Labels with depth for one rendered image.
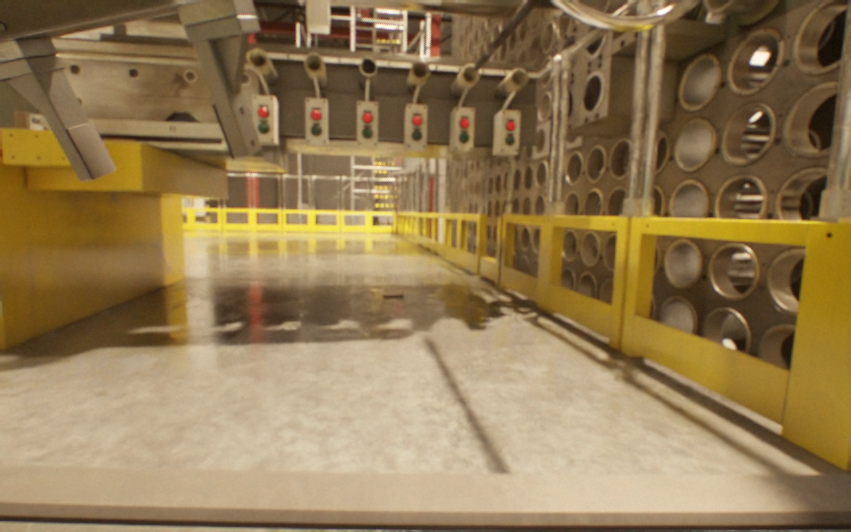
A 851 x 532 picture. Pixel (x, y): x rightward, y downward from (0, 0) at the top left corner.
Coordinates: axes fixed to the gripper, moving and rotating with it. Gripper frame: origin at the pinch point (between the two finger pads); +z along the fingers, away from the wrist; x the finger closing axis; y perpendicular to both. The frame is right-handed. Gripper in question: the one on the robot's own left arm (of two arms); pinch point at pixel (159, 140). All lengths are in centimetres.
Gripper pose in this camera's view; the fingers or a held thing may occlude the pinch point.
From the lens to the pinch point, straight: 40.1
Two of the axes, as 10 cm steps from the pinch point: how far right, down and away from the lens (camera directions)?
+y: 0.7, -5.0, 8.6
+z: 1.5, 8.6, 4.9
